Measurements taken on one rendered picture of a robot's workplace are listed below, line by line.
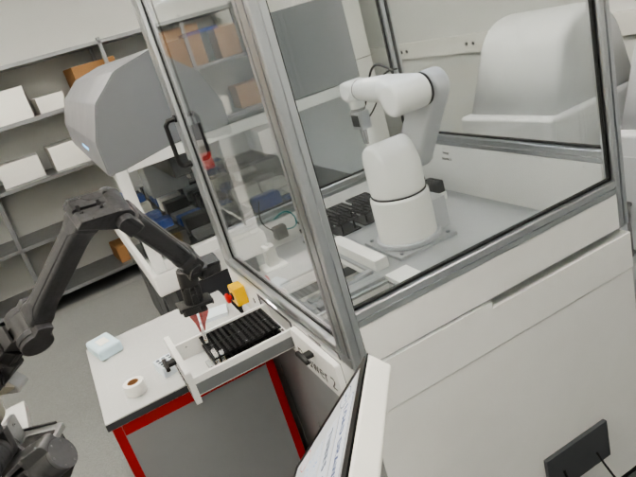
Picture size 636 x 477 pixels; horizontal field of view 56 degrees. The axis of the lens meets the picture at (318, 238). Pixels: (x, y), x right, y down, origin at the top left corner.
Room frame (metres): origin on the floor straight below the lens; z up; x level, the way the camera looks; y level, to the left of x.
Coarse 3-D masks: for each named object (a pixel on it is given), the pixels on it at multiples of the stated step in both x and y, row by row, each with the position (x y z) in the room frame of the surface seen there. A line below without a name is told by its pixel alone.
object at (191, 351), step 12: (276, 312) 1.75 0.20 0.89; (288, 324) 1.66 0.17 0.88; (276, 336) 1.58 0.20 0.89; (288, 336) 1.59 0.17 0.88; (180, 348) 1.71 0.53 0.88; (192, 348) 1.72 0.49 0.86; (252, 348) 1.55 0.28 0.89; (264, 348) 1.56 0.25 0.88; (276, 348) 1.57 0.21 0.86; (288, 348) 1.58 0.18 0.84; (192, 360) 1.69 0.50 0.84; (204, 360) 1.67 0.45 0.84; (228, 360) 1.52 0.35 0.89; (240, 360) 1.53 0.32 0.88; (252, 360) 1.54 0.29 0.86; (264, 360) 1.55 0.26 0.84; (192, 372) 1.62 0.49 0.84; (204, 372) 1.49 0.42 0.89; (216, 372) 1.50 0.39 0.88; (228, 372) 1.51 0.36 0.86; (240, 372) 1.52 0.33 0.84; (204, 384) 1.48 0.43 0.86; (216, 384) 1.50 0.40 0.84
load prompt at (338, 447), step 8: (344, 408) 0.80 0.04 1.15; (344, 416) 0.77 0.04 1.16; (344, 424) 0.75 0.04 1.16; (336, 432) 0.77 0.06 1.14; (344, 432) 0.73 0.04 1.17; (336, 440) 0.75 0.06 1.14; (336, 448) 0.72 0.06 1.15; (336, 456) 0.70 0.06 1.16; (336, 464) 0.68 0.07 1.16; (328, 472) 0.69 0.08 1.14; (336, 472) 0.65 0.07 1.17
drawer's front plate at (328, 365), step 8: (296, 328) 1.52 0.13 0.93; (296, 336) 1.50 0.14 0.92; (304, 336) 1.47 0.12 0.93; (296, 344) 1.52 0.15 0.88; (304, 344) 1.45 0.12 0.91; (312, 344) 1.41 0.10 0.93; (312, 352) 1.40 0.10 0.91; (320, 352) 1.36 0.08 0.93; (312, 360) 1.42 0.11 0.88; (320, 360) 1.36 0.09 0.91; (328, 360) 1.32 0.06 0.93; (312, 368) 1.45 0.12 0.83; (320, 368) 1.38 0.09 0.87; (328, 368) 1.32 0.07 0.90; (336, 368) 1.28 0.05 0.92; (320, 376) 1.40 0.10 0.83; (328, 376) 1.33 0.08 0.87; (336, 376) 1.28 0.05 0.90; (328, 384) 1.36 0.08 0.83; (336, 384) 1.30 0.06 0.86; (344, 384) 1.28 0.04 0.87; (336, 392) 1.32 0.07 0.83
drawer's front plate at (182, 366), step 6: (168, 342) 1.68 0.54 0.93; (168, 348) 1.66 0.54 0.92; (174, 348) 1.62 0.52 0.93; (174, 354) 1.59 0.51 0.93; (180, 360) 1.54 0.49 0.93; (180, 366) 1.51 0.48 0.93; (186, 366) 1.49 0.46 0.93; (186, 372) 1.46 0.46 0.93; (186, 378) 1.45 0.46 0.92; (192, 378) 1.46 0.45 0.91; (186, 384) 1.53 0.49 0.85; (192, 384) 1.46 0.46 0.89; (192, 390) 1.46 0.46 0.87; (192, 396) 1.49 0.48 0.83; (198, 396) 1.46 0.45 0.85; (198, 402) 1.46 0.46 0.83
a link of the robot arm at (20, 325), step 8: (16, 320) 1.30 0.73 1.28; (24, 320) 1.30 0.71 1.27; (0, 328) 1.30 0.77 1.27; (8, 328) 1.30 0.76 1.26; (16, 328) 1.29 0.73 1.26; (24, 328) 1.28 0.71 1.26; (0, 336) 1.30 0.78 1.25; (8, 336) 1.28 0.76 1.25; (16, 336) 1.28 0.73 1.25; (8, 344) 1.27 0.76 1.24
